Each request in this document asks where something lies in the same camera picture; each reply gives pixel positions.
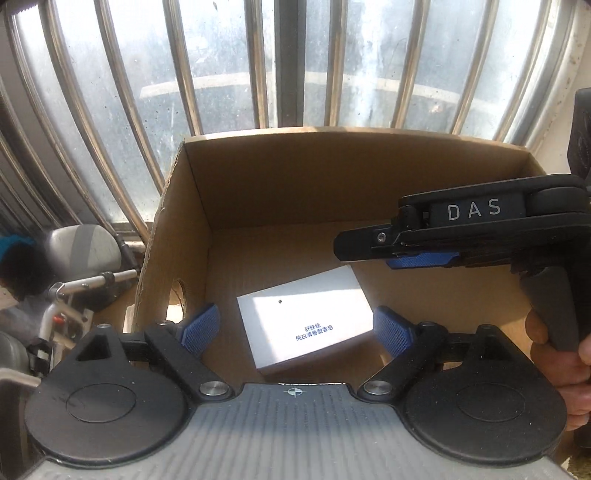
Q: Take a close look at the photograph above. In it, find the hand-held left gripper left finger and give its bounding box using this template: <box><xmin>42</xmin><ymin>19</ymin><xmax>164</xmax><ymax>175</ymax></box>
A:
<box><xmin>75</xmin><ymin>303</ymin><xmax>232</xmax><ymax>401</ymax></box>

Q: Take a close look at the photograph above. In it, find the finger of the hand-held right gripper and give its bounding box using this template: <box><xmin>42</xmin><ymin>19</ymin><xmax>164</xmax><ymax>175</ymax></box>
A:
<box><xmin>333</xmin><ymin>216</ymin><xmax>420</xmax><ymax>265</ymax></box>
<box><xmin>386</xmin><ymin>252</ymin><xmax>463</xmax><ymax>270</ymax></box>

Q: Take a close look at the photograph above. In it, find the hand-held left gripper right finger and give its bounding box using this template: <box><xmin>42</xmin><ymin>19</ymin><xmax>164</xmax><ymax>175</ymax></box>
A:
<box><xmin>359</xmin><ymin>305</ymin><xmax>516</xmax><ymax>401</ymax></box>

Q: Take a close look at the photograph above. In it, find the white soap box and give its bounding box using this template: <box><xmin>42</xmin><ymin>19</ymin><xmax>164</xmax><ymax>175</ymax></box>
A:
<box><xmin>236</xmin><ymin>264</ymin><xmax>374</xmax><ymax>374</ymax></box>

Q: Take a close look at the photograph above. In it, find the brown cardboard box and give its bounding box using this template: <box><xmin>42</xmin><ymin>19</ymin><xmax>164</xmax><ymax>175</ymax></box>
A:
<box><xmin>123</xmin><ymin>127</ymin><xmax>574</xmax><ymax>467</ymax></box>

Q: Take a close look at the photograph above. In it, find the person's right hand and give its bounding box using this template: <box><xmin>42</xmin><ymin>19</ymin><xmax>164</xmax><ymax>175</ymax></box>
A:
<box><xmin>525</xmin><ymin>308</ymin><xmax>591</xmax><ymax>431</ymax></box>

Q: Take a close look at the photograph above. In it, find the grey folding wheelchair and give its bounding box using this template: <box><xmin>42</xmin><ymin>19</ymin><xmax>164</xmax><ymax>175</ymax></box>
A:
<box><xmin>0</xmin><ymin>224</ymin><xmax>140</xmax><ymax>385</ymax></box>

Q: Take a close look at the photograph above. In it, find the dark cloth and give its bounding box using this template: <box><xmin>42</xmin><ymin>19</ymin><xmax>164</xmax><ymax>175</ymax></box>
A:
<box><xmin>0</xmin><ymin>233</ymin><xmax>52</xmax><ymax>303</ymax></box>

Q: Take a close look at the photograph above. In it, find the metal window grille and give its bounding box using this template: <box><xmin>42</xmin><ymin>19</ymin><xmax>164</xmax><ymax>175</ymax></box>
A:
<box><xmin>0</xmin><ymin>0</ymin><xmax>532</xmax><ymax>250</ymax></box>

